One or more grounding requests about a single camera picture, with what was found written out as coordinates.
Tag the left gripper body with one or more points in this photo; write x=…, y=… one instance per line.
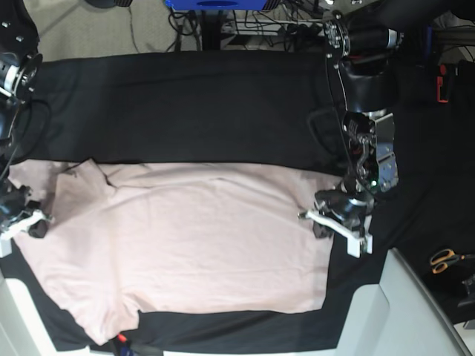
x=348, y=215

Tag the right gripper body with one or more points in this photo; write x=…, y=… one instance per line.
x=18, y=213

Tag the pink T-shirt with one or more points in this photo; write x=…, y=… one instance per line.
x=194, y=238

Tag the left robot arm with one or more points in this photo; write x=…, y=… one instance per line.
x=359, y=45

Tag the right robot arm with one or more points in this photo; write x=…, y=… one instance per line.
x=20, y=63

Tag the black table cloth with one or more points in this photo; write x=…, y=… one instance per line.
x=261, y=107

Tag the red black clamp bottom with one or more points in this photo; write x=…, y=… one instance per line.
x=122, y=346

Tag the red black clamp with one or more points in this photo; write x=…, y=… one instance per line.
x=445, y=81
x=122, y=346

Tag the black object right edge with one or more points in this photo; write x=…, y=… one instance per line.
x=468, y=300

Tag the red black clamp right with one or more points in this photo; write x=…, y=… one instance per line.
x=445, y=81

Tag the power strip with red light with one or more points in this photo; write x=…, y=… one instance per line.
x=261, y=27

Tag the black monitor stand pole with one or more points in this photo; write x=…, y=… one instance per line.
x=210, y=26

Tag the blue box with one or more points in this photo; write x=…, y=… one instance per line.
x=184, y=5

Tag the white table frame left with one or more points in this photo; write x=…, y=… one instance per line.
x=22, y=330

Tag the white table frame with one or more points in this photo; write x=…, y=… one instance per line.
x=398, y=316
x=22, y=330

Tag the orange handled scissors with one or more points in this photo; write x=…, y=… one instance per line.
x=445, y=258

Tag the white table frame right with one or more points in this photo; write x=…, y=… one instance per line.
x=398, y=316

